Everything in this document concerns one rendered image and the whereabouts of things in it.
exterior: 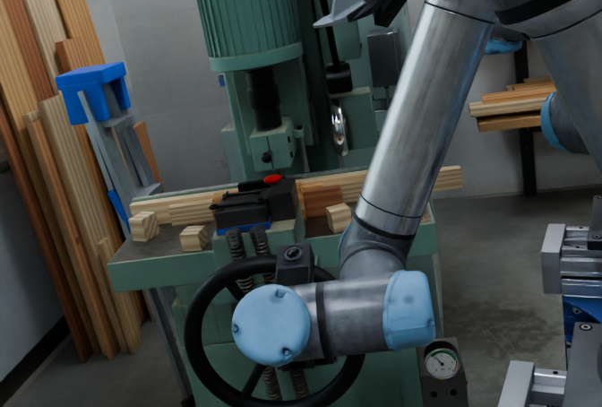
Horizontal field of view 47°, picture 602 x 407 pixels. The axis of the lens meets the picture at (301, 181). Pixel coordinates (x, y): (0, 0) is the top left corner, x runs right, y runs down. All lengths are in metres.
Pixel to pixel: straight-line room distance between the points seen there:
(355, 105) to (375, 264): 0.78
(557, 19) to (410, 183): 0.25
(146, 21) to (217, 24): 2.66
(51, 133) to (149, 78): 1.38
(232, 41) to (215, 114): 2.65
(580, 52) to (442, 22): 0.17
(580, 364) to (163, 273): 0.72
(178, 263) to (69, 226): 1.46
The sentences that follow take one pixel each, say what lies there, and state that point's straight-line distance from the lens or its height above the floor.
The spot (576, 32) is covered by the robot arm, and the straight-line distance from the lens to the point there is 0.60.
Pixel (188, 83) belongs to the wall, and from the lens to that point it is 3.87.
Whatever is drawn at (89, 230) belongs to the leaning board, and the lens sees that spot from 2.74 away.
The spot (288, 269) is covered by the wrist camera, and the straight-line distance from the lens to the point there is 0.87.
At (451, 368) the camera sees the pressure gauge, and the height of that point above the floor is 0.65.
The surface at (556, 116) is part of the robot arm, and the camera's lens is 1.39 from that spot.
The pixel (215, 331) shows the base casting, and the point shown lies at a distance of 1.33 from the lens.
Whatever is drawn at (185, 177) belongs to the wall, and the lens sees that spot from 4.02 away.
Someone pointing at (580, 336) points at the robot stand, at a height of 0.82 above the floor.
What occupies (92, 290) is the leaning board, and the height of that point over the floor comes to 0.30.
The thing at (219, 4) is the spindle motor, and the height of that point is 1.32.
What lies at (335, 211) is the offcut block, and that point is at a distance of 1.21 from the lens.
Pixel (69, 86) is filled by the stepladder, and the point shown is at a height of 1.13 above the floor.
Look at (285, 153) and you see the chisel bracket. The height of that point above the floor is 1.03.
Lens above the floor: 1.36
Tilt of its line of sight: 18 degrees down
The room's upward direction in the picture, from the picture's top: 10 degrees counter-clockwise
